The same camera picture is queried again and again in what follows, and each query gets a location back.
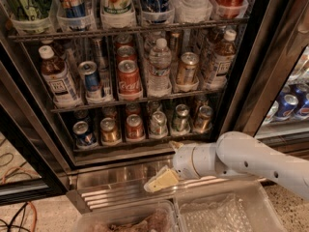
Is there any gold can bottom shelf left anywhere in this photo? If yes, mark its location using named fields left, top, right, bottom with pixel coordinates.
left=100, top=117, right=121, bottom=143

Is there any green can shelf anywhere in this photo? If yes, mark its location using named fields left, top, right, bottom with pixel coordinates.
left=172, top=103, right=189, bottom=133
left=7, top=0, right=52, bottom=21

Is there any gold can middle shelf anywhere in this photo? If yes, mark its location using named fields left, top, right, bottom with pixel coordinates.
left=177, top=52, right=199, bottom=85

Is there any green can bottom shelf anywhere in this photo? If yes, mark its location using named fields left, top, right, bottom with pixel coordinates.
left=172, top=103, right=189, bottom=133

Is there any silver can bottom shelf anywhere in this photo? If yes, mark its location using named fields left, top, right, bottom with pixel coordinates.
left=150, top=111, right=167, bottom=137

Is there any clear plastic bin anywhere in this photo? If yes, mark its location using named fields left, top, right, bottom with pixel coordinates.
left=71, top=200, right=180, bottom=232
left=174, top=181, right=287, bottom=232

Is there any red coke can behind front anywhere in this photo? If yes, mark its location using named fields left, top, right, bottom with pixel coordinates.
left=126, top=103, right=141, bottom=116

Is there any blue pepsi can bottom shelf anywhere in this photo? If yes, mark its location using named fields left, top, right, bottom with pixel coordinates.
left=72, top=121, right=97, bottom=146

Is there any gold can shelf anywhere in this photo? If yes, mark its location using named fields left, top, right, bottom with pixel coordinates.
left=194, top=105, right=213, bottom=131
left=100, top=117, right=121, bottom=143
left=177, top=52, right=199, bottom=85

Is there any red coke can bottom shelf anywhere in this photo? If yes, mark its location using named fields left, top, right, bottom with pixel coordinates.
left=126, top=114, right=144, bottom=139

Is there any tea bottle left middle shelf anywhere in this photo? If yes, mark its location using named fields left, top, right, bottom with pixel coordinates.
left=39, top=45, right=78, bottom=103

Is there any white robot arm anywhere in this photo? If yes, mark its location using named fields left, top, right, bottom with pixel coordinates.
left=144, top=131, right=309, bottom=199

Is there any left clear plastic bin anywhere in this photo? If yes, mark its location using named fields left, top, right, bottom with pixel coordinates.
left=71, top=200, right=180, bottom=232

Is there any open fridge door left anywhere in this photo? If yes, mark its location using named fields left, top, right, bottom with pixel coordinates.
left=0, top=41, right=70, bottom=205

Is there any gold can bottom shelf right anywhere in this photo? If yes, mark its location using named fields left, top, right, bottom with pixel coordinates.
left=194, top=105, right=213, bottom=131

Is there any tea bottle right middle shelf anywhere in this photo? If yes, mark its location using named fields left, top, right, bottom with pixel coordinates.
left=204, top=29, right=237, bottom=85

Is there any blue pepsi can right fridge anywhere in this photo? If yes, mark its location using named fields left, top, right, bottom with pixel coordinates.
left=274, top=94, right=298, bottom=121

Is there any right clear plastic bin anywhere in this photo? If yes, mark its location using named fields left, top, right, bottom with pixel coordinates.
left=174, top=181, right=287, bottom=232

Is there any clear water bottle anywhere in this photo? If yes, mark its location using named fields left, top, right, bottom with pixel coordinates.
left=148, top=38, right=172, bottom=92

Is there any orange cable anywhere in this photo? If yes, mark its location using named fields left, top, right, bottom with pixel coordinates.
left=0, top=165, right=39, bottom=232

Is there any metal fridge base grille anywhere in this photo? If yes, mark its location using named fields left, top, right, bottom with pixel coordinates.
left=67, top=149, right=309, bottom=214

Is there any closed fridge glass door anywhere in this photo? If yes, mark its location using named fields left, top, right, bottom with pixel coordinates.
left=220, top=0, right=309, bottom=160

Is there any large red coke can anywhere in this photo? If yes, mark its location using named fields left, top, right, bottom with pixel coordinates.
left=117, top=60, right=141, bottom=95

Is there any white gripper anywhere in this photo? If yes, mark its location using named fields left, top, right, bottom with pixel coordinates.
left=144, top=141, right=226, bottom=193

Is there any green can top shelf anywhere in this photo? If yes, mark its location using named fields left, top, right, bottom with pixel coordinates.
left=7, top=0, right=52, bottom=21

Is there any black cable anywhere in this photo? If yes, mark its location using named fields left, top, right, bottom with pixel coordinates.
left=0, top=135, right=32, bottom=232

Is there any tea bottle shelf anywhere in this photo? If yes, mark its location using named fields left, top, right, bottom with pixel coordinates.
left=39, top=45, right=78, bottom=103
left=204, top=29, right=237, bottom=85

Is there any blue red bull can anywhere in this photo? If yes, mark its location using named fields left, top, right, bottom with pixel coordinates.
left=78, top=61, right=100, bottom=96

